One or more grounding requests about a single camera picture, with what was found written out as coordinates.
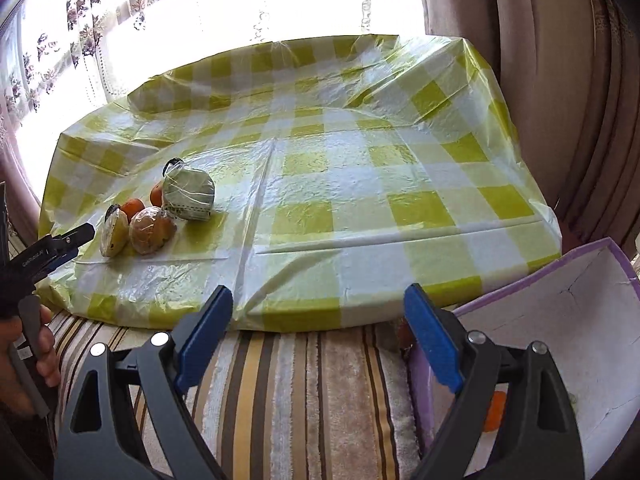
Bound yellow pear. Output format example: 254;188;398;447
100;204;129;258

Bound orange fruit front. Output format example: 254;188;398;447
119;198;145;221

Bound orange fruit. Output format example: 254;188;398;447
119;198;145;221
483;390;506;432
149;181;163;207

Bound brown-yellow fruit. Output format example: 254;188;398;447
129;206;177;255

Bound green melon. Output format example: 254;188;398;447
162;157;215;221

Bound person's left hand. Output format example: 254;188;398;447
0;303;62;418

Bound orange fruit in box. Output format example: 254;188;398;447
483;390;506;432

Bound orange fruit rear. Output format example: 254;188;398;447
149;181;163;207

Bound purple-edged white cardboard box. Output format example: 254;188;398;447
410;238;639;479

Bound floral lace curtain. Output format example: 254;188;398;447
0;0;402;126

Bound yellow checkered plastic tablecloth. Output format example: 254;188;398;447
38;35;561;332

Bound brown curtain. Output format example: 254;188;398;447
423;0;639;256

